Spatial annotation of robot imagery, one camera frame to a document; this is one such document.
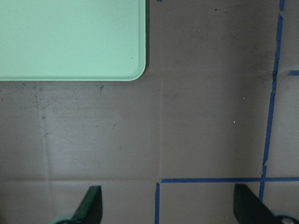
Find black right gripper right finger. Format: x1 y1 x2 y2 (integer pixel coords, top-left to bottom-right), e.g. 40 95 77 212
234 184 299 224

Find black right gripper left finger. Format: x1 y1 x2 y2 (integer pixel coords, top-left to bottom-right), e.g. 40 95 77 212
51 185 102 224

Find mint green tray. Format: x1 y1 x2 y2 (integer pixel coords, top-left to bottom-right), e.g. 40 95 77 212
0 0 147 81

